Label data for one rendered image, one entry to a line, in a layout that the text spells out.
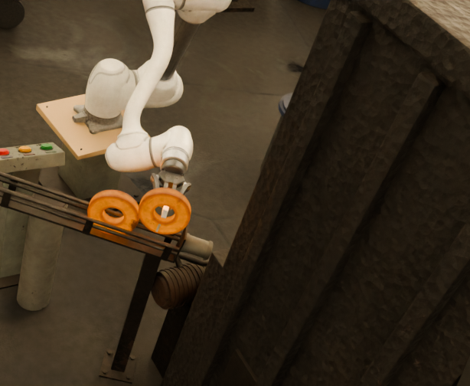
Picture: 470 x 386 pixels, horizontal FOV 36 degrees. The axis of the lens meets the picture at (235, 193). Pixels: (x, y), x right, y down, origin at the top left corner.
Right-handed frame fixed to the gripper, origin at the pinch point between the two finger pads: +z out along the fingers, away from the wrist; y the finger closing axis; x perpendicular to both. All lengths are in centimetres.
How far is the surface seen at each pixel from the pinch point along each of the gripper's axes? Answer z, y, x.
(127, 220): 1.3, 9.8, -7.6
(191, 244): 1.6, -10.7, -10.2
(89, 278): -42, 18, -77
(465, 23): 53, -35, 94
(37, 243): -18, 37, -43
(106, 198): 1.7, 17.4, -1.3
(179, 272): -2.1, -10.4, -25.6
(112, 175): -92, 21, -62
